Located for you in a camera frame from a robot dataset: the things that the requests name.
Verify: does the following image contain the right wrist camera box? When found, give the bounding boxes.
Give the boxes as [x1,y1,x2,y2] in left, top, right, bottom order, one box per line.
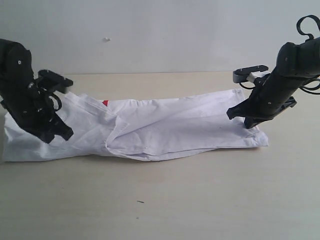
[232,65,271,84]

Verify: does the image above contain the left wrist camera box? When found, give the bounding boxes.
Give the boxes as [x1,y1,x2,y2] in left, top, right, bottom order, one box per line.
[37,69,74,94]

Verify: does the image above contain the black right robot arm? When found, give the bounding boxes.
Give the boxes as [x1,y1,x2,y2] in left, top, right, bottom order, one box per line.
[226,38,320,129]

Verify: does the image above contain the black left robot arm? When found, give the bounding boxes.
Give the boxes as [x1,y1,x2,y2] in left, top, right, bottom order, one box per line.
[0,39,74,144]

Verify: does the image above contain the white t-shirt red lettering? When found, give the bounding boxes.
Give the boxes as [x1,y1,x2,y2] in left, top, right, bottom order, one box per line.
[2,89,268,162]

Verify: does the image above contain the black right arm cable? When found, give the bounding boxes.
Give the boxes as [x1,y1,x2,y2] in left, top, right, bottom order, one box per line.
[296,14,320,42]

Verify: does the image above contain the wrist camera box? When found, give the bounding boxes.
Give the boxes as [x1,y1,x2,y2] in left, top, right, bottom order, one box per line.
[232,65,271,84]
[37,69,74,94]

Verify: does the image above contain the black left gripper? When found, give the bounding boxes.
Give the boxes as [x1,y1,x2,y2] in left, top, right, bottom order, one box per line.
[1,81,74,144]

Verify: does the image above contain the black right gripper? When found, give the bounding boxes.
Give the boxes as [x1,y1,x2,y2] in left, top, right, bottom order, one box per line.
[226,67,304,129]

